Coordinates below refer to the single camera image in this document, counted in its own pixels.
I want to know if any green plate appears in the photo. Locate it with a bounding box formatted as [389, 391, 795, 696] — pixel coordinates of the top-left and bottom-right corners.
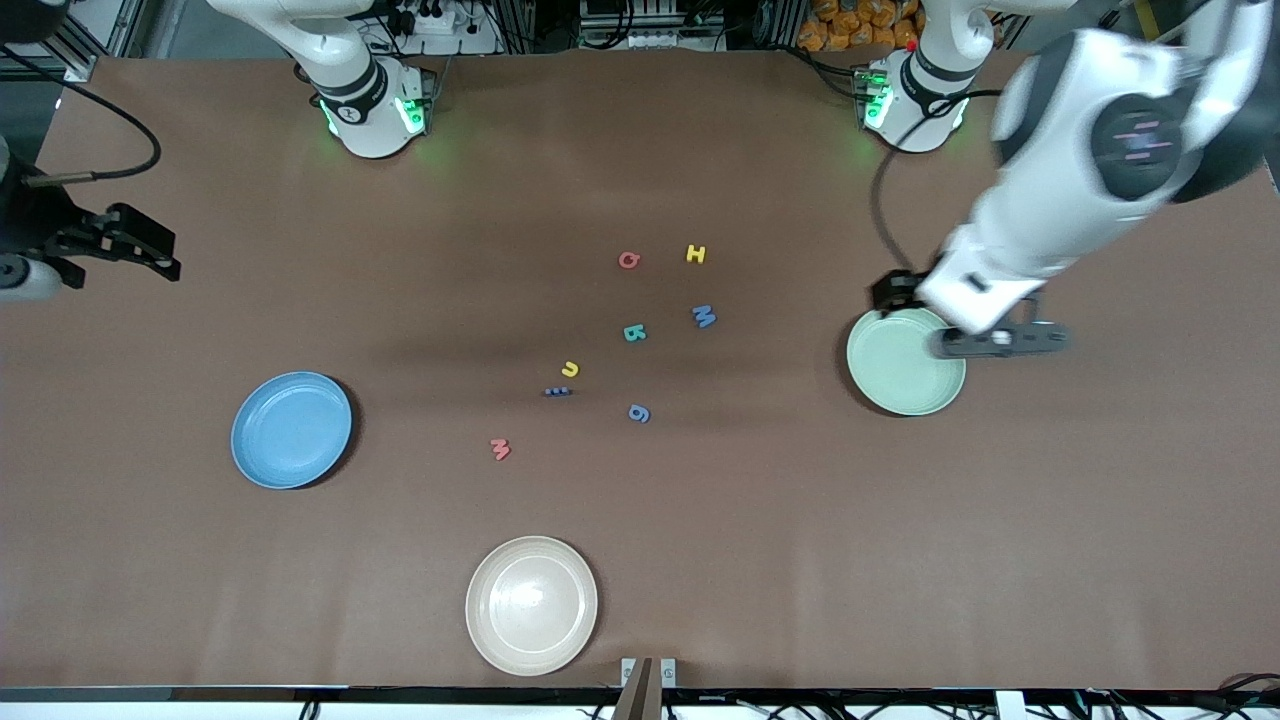
[846, 305, 968, 417]

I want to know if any blue plate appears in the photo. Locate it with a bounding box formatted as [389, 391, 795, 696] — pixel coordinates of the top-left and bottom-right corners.
[230, 371, 354, 491]

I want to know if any orange bags pile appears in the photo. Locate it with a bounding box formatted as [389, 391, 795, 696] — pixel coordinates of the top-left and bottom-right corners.
[797, 0, 926, 53]

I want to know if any black equipment rack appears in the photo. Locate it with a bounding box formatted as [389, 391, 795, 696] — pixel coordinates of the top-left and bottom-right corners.
[578, 0, 726, 51]

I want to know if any white power strip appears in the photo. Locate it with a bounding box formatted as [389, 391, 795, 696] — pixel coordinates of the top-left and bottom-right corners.
[385, 0, 486, 38]

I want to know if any beige plate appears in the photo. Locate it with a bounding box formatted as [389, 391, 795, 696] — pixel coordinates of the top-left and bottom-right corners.
[465, 536, 599, 677]

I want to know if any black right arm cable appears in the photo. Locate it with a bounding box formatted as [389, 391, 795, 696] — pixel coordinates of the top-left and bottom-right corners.
[0, 48, 163, 186]

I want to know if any aluminium frame profile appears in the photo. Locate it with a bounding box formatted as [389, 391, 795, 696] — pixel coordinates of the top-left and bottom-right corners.
[0, 0, 136, 83]

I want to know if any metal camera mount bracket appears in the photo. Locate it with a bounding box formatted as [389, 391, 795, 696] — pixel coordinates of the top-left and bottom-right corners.
[612, 657, 678, 720]

